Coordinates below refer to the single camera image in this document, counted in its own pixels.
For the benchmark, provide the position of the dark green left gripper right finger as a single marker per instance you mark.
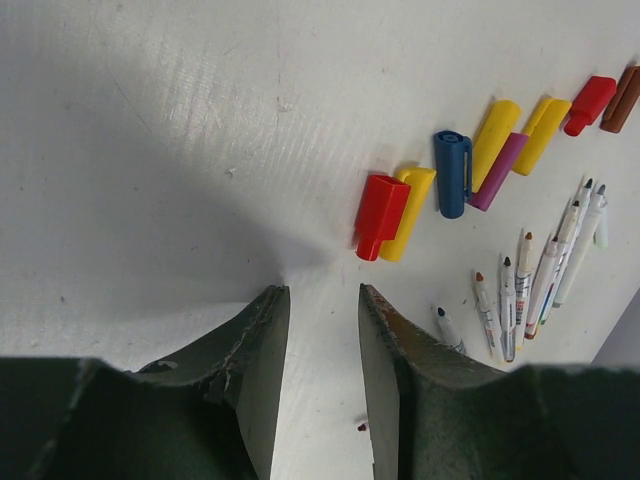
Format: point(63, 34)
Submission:
point(434, 413)

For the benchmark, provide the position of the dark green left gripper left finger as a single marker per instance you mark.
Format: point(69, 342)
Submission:
point(206, 411)

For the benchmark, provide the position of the red whiteboard marker cap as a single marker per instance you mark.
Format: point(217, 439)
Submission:
point(380, 212)

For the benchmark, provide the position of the yellow marker cap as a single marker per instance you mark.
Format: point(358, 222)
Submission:
point(420, 181)
point(491, 137)
point(542, 125)

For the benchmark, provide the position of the grey cap whiteboard marker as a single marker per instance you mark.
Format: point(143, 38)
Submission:
point(585, 240)

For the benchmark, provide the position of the blue marker cap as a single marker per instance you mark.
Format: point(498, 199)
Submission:
point(454, 167)

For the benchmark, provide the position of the magenta marker cap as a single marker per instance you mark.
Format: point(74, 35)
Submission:
point(501, 167)

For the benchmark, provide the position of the blue cap marker pen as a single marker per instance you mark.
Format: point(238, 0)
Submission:
point(449, 332)

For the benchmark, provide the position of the yellow cap marker pen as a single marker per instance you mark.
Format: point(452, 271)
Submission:
point(523, 281)

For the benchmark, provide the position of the red cap marker group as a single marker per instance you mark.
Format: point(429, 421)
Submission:
point(540, 286)

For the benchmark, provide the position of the brown cap marker pen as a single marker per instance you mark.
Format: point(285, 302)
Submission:
point(584, 196)

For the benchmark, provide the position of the white lime-tipped marker body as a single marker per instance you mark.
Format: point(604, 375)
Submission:
point(601, 235)

